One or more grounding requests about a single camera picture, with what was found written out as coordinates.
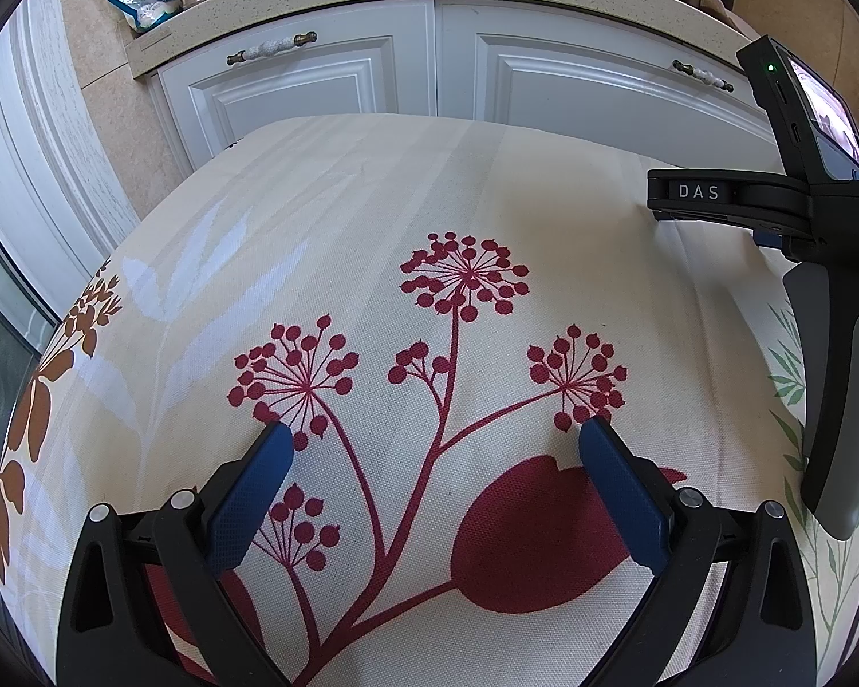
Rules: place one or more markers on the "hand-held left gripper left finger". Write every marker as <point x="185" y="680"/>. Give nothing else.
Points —
<point x="247" y="494"/>

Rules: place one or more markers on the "white kitchen cabinets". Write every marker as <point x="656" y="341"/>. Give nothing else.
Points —
<point x="329" y="79"/>

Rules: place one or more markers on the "white door frame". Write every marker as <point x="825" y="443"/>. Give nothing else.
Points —
<point x="43" y="157"/>

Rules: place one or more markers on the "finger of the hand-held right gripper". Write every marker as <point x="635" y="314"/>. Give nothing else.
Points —
<point x="769" y="237"/>
<point x="694" y="193"/>

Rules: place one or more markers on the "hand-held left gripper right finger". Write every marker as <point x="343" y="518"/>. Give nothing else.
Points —
<point x="623" y="494"/>

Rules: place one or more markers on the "floral tablecloth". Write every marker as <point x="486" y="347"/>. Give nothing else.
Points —
<point x="401" y="193"/>

